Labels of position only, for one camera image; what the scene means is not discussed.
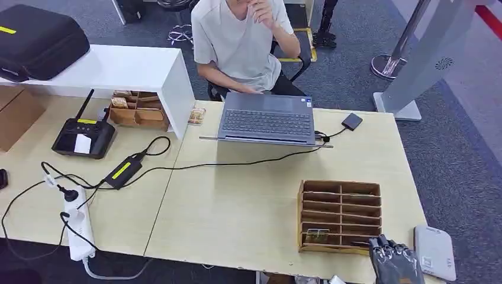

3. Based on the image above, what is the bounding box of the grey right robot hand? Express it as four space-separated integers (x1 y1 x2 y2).
368 234 427 284

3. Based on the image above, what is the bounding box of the white card reader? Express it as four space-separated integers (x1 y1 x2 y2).
413 224 458 283

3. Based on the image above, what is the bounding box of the wooden slotted card box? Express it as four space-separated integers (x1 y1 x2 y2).
296 179 383 256

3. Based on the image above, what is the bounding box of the printed card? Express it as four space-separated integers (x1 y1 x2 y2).
304 228 330 245

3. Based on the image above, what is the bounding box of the black external drive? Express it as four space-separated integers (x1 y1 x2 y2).
340 112 364 132

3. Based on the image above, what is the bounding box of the grey laptop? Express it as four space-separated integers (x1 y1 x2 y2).
198 91 334 149

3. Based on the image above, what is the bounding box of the white kiosk stand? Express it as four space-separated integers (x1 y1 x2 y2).
372 0 484 122

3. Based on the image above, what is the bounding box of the black office chair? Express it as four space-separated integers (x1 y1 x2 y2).
206 38 312 102

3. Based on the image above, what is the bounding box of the person's right hand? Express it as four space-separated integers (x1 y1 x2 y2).
234 83 264 95

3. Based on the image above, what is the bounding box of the yellow floor tape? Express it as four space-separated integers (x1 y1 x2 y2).
277 0 318 63

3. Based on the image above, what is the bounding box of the small printed card pack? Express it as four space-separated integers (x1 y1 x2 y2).
188 107 207 127

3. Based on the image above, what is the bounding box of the red floor strip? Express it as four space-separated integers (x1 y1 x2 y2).
474 4 502 41

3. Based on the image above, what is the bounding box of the person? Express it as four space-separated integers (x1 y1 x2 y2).
190 0 303 95

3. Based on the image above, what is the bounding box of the black power adapter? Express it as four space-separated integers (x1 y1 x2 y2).
103 152 144 191

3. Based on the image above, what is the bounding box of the brown open wooden box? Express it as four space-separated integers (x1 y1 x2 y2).
108 89 170 133

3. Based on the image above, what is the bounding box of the white power strip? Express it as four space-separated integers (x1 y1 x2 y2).
62 185 96 263

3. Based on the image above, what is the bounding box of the black mains plug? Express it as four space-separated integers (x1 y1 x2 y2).
57 184 79 203

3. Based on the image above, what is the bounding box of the white desk shelf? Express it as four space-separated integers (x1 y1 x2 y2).
0 44 197 141

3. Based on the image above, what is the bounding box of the black remote controller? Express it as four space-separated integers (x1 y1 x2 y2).
51 88 118 160

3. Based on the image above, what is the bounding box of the black round base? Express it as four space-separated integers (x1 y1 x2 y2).
156 0 194 12

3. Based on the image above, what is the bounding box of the black cabinet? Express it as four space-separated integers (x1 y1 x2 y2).
111 0 146 25

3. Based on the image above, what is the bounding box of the brown cardboard box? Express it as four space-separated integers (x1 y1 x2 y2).
0 85 47 153

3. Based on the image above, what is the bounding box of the black carrying case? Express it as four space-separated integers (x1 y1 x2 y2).
0 4 91 83

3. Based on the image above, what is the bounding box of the black drive cable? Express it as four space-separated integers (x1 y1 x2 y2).
314 127 348 143

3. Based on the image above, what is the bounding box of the black laptop power cable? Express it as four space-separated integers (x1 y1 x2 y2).
120 135 329 190

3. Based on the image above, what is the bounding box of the chrome stanchion post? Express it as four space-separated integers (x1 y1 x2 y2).
370 0 429 82

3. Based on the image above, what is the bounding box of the white power strip cable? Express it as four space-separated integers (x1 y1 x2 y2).
81 256 155 282

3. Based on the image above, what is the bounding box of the thin black cable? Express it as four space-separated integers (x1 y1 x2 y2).
0 178 101 263

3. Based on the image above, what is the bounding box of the black adapter mains cable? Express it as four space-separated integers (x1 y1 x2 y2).
40 161 110 192

